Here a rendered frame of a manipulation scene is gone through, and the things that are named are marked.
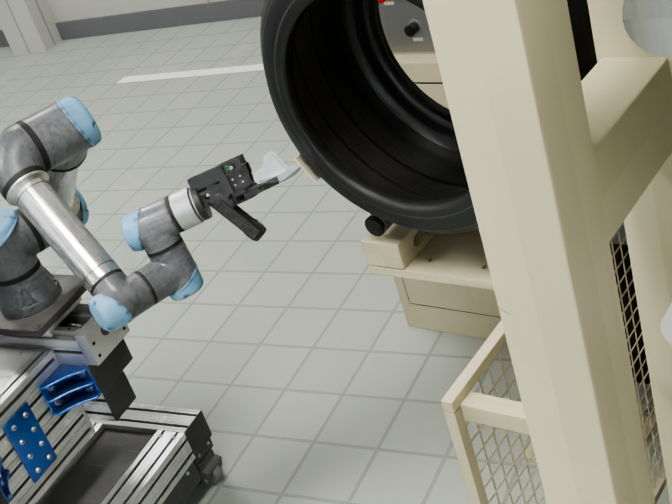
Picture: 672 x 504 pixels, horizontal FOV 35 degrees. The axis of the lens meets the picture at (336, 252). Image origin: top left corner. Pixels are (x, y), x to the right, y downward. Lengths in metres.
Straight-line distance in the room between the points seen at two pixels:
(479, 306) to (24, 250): 1.29
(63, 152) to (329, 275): 1.66
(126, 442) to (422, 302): 0.96
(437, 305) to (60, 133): 1.40
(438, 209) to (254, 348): 1.69
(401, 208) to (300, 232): 2.12
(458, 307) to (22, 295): 1.26
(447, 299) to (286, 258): 0.91
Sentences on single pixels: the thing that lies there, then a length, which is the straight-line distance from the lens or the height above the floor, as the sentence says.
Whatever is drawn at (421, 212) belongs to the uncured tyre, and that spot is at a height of 0.98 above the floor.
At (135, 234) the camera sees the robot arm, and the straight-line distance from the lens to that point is 2.06.
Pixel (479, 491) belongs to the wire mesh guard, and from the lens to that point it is 1.54.
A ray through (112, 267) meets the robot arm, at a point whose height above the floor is 0.99.
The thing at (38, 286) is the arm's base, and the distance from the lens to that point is 2.62.
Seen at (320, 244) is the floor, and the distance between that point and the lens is 3.90.
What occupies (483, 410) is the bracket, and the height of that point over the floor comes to 0.98.
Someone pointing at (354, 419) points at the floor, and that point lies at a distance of 3.05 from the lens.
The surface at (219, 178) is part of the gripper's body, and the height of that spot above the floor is 1.08.
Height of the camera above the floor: 1.90
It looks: 30 degrees down
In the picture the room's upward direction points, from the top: 18 degrees counter-clockwise
